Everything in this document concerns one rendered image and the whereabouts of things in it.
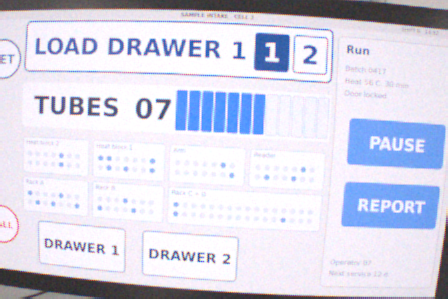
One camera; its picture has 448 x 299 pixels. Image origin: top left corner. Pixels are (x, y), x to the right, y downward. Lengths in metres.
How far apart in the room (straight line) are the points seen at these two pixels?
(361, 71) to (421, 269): 0.21
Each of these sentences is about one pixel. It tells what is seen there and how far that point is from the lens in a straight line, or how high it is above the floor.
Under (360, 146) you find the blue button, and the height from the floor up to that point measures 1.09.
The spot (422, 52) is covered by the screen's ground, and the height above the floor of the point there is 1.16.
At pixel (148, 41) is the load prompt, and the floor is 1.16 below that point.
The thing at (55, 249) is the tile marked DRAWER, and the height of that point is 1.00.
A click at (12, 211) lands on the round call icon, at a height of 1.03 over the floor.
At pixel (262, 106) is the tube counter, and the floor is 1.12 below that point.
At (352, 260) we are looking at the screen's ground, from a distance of 0.48.
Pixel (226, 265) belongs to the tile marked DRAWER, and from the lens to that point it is 0.47.
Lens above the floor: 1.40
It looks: 46 degrees down
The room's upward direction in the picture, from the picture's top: straight up
